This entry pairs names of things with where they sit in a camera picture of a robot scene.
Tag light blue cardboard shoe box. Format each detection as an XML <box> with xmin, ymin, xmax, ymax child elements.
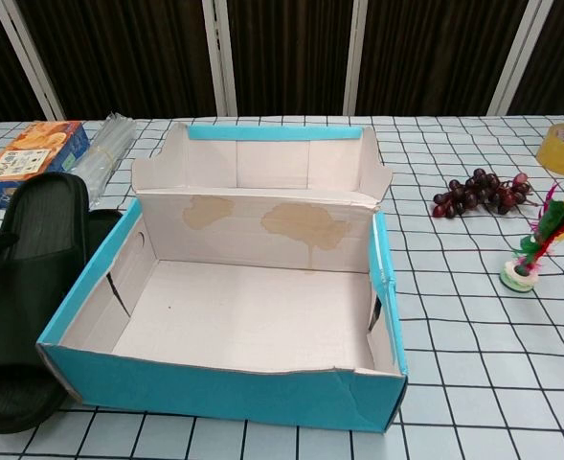
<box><xmin>35</xmin><ymin>121</ymin><xmax>409</xmax><ymax>432</ymax></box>

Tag colourful feather shuttlecock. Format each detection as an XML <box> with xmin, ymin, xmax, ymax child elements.
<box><xmin>500</xmin><ymin>176</ymin><xmax>564</xmax><ymax>293</ymax></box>

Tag grid-patterned light blue tablecloth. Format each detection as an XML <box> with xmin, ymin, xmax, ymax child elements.
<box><xmin>0</xmin><ymin>113</ymin><xmax>564</xmax><ymax>460</ymax></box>

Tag clear plastic straw bundle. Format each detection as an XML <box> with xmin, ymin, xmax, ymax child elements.
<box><xmin>73</xmin><ymin>110</ymin><xmax>138</xmax><ymax>202</ymax></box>

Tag yellow packing tape roll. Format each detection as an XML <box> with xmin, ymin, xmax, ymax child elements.
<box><xmin>535</xmin><ymin>122</ymin><xmax>564</xmax><ymax>178</ymax></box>

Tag orange blue biscuit box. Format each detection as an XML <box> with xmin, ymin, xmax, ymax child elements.
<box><xmin>0</xmin><ymin>120</ymin><xmax>91</xmax><ymax>209</ymax></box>

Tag dark pleated curtain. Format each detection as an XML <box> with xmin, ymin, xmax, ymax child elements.
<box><xmin>0</xmin><ymin>0</ymin><xmax>564</xmax><ymax>124</ymax></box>

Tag dark purple grape bunch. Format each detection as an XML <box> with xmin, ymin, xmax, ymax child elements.
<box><xmin>432</xmin><ymin>167</ymin><xmax>540</xmax><ymax>219</ymax></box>

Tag white metal frame post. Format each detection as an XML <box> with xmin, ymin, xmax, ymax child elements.
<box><xmin>488</xmin><ymin>0</ymin><xmax>545</xmax><ymax>117</ymax></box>
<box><xmin>342</xmin><ymin>0</ymin><xmax>377</xmax><ymax>117</ymax></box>
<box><xmin>201</xmin><ymin>0</ymin><xmax>239</xmax><ymax>118</ymax></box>
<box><xmin>0</xmin><ymin>0</ymin><xmax>67</xmax><ymax>121</ymax></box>

